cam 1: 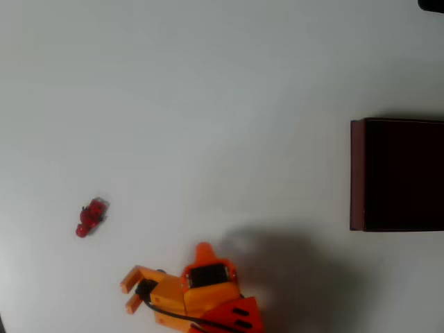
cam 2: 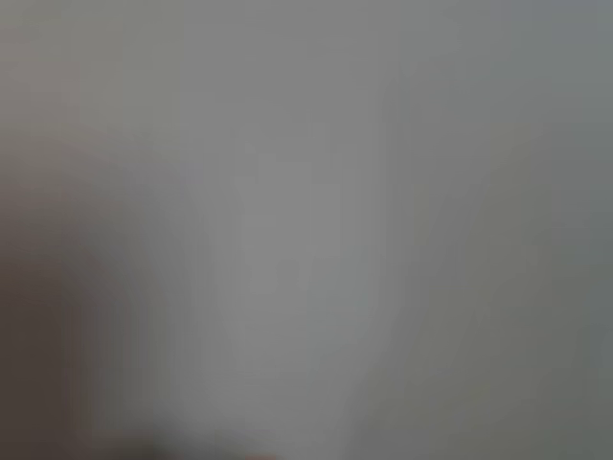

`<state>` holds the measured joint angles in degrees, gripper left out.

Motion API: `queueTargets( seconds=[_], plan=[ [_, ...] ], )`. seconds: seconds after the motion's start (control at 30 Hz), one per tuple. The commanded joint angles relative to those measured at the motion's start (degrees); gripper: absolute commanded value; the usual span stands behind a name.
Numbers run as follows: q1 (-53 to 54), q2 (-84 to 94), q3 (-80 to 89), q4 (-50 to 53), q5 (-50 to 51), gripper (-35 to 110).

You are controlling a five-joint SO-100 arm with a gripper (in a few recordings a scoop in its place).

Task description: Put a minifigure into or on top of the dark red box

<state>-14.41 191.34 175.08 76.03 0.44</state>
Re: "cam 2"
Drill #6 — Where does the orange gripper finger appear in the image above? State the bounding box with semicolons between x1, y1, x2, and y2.
0;157;159;460

